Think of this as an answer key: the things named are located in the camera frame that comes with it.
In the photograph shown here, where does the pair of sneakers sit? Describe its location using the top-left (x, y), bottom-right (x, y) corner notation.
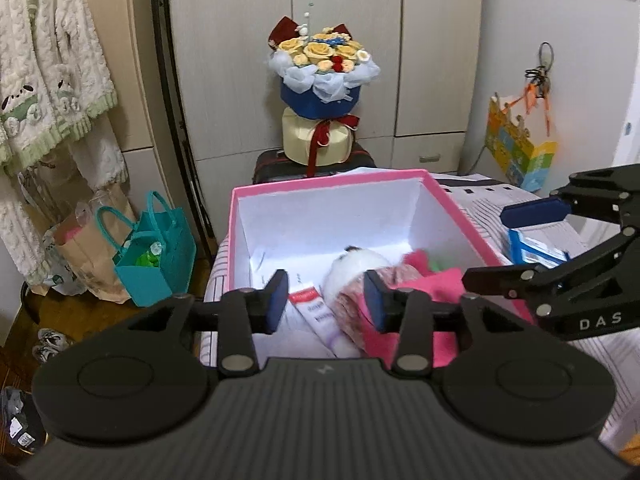
top-left (32, 327), bottom-right (76, 363)

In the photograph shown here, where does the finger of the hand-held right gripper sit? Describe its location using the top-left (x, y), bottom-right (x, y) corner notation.
top-left (462, 225), bottom-right (640, 318)
top-left (500, 162), bottom-right (640, 231)

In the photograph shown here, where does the yellow flower bouquet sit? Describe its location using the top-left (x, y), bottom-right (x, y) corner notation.
top-left (267, 2), bottom-right (381, 121)

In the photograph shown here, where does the colourful paper gift bag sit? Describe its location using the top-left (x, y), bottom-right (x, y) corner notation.
top-left (485, 92), bottom-right (558, 193)

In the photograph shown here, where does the pink cardboard box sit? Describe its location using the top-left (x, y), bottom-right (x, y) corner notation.
top-left (200, 169), bottom-right (536, 368)

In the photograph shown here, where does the pink red envelope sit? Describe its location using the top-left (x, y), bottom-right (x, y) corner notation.
top-left (360, 250), bottom-right (501, 368)

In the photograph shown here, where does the white and pink plush toy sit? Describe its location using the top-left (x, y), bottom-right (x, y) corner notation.
top-left (320, 245), bottom-right (423, 351)

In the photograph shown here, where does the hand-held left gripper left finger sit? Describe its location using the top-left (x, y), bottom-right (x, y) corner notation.
top-left (127, 269), bottom-right (291, 377)

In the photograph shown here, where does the key ring with orange ribbons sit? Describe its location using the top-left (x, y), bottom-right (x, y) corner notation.
top-left (522, 41), bottom-right (556, 136)

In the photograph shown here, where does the beige cabinet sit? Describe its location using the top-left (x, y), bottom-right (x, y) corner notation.
top-left (75, 0), bottom-right (173, 221)

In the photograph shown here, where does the blue and white packet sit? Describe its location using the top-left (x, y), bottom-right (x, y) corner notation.
top-left (505, 227), bottom-right (571, 268)

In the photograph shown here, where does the beige wardrobe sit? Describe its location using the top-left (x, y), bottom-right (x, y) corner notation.
top-left (167, 0), bottom-right (483, 241)

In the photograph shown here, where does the white and green bathrobe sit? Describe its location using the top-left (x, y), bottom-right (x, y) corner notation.
top-left (0, 0), bottom-right (128, 286)

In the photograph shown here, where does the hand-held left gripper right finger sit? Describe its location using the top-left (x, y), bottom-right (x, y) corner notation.
top-left (363, 269), bottom-right (521, 377)

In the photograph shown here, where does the white cream tube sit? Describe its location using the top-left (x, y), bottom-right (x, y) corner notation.
top-left (287, 282), bottom-right (336, 341)

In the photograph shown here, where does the teal tote bag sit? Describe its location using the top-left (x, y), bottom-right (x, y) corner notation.
top-left (96, 190), bottom-right (197, 308)

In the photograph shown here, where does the black suitcase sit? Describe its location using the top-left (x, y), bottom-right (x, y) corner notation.
top-left (252, 142), bottom-right (378, 186)

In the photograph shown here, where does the dark bag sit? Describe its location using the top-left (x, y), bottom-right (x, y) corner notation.
top-left (0, 385), bottom-right (51, 453)

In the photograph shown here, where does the white refrigerator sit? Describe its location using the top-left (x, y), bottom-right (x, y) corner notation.
top-left (460, 0), bottom-right (640, 196)

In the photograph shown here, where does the green bottle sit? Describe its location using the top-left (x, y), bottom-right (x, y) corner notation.
top-left (137, 242), bottom-right (166, 268)

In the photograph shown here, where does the brown paper bag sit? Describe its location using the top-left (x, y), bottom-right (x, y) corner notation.
top-left (52, 182), bottom-right (138, 303)

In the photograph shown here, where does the black metal frame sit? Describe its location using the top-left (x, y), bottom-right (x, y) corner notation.
top-left (149, 0), bottom-right (218, 261)

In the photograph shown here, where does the cream round box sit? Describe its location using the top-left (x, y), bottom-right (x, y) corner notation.
top-left (281, 106), bottom-right (361, 178)

